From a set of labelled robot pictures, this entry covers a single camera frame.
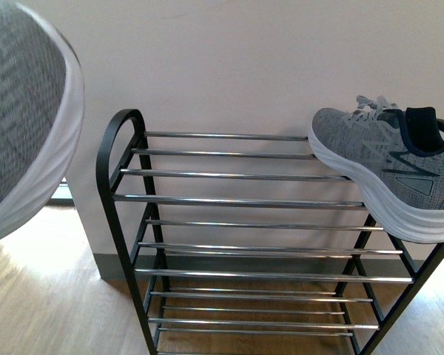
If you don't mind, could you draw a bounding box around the grey knit sneaker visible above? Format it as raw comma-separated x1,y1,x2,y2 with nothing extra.
308,95,444,243
0,1,85,239

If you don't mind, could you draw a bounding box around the black metal shoe rack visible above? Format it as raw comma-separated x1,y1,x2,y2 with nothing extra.
96,109,444,354

